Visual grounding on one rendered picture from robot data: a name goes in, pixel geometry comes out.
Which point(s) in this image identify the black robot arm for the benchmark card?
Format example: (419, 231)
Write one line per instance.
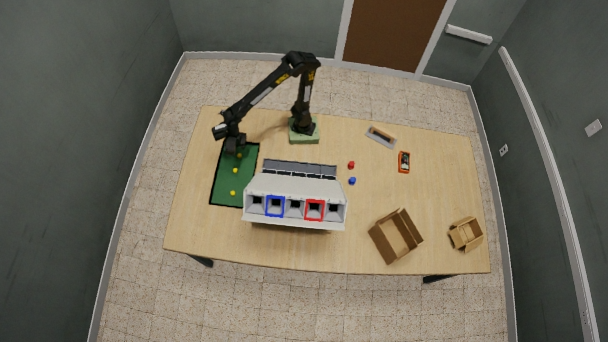
(233, 115)

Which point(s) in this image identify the red square band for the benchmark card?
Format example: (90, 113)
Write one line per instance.
(314, 201)

